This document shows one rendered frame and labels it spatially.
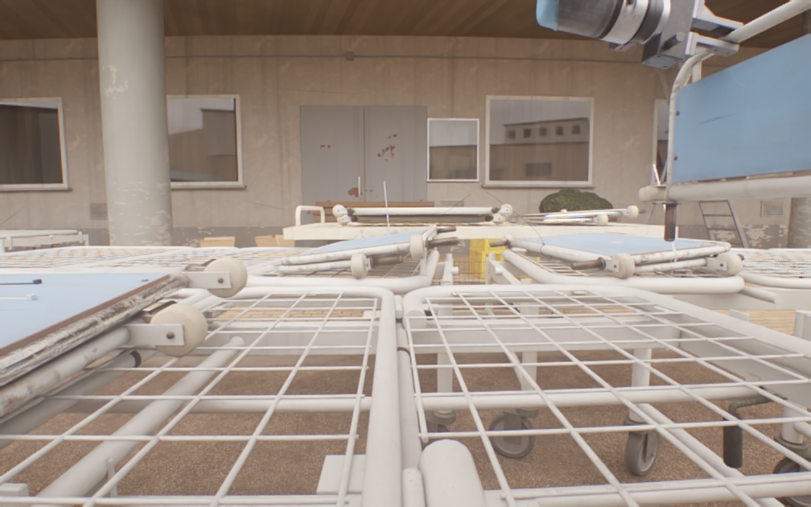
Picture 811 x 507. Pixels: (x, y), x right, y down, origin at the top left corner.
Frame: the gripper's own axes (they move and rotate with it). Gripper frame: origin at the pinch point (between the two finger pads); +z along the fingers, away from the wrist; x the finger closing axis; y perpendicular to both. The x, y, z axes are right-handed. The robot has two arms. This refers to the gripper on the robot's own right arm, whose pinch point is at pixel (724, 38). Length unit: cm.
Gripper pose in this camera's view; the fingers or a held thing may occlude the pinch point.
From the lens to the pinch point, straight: 96.7
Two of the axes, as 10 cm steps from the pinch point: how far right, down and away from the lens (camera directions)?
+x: 1.7, -9.8, -1.0
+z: 9.9, 1.6, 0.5
